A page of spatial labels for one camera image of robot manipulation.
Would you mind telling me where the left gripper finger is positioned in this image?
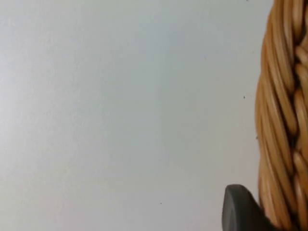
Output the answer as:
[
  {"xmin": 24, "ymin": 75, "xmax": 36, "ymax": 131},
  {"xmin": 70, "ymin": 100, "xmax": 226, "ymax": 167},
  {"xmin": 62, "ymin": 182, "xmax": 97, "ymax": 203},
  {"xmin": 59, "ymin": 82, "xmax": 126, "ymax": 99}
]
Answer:
[{"xmin": 221, "ymin": 184, "xmax": 280, "ymax": 231}]

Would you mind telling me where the pale brown wicker basket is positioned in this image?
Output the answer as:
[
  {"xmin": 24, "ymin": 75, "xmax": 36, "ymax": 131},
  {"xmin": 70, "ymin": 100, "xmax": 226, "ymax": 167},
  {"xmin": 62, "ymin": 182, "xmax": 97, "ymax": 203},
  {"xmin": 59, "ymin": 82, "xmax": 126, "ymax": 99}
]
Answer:
[{"xmin": 255, "ymin": 0, "xmax": 308, "ymax": 231}]

